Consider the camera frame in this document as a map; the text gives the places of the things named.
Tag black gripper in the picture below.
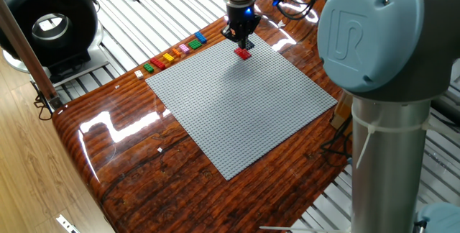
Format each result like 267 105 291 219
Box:
220 3 262 50

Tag wide red Lego plate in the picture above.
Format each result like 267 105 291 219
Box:
234 47 252 61

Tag grey Lego baseplate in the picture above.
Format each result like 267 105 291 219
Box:
145 31 338 182

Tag long red Lego plate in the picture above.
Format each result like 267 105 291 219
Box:
149 57 167 70

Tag taped cardboard box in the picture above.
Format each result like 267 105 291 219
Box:
330 91 354 129

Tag looped white zip tie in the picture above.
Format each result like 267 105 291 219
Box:
351 112 460 170

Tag black coiled cable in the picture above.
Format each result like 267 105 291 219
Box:
319 114 354 158

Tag thin black cable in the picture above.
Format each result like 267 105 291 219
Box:
33 81 54 122

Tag slanted metal frame beam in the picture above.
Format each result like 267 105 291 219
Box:
0 0 62 111

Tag black ring-shaped device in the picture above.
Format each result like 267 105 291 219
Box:
0 0 109 83

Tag white metal bracket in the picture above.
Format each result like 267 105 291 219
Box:
55 214 82 233

